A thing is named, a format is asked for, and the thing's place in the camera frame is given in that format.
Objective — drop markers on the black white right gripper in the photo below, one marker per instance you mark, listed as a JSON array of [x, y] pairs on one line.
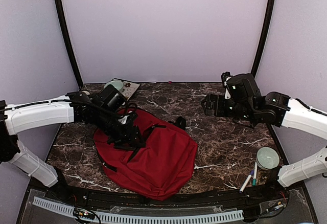
[[219, 111]]

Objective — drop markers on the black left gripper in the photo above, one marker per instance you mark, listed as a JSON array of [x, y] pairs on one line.
[[127, 137]]

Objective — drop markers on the red student backpack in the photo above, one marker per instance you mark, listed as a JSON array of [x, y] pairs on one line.
[[158, 170]]

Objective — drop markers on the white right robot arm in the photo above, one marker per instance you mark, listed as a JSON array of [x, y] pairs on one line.
[[307, 134]]

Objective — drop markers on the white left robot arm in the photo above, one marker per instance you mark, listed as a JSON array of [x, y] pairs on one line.
[[75, 107]]

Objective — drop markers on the square floral ceramic plate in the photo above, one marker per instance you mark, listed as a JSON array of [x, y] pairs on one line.
[[127, 88]]

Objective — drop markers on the light green ceramic bowl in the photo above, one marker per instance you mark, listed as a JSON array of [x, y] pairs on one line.
[[115, 83]]

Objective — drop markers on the round glass jar lid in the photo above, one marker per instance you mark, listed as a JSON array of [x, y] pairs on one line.
[[267, 158]]

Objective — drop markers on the white blue marker pen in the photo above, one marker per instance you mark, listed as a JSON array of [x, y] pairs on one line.
[[245, 183]]

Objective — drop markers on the white teal marker pen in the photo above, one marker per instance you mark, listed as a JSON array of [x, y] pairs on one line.
[[255, 171]]

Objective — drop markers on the grey slotted cable duct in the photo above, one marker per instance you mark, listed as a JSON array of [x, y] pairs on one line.
[[137, 215]]

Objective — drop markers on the black right frame post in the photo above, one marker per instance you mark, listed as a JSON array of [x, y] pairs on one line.
[[263, 37]]

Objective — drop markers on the black frame post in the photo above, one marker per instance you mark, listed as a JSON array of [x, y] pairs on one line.
[[263, 37], [68, 43]]

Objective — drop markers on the black left frame post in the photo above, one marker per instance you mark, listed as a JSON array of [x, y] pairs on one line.
[[68, 43]]

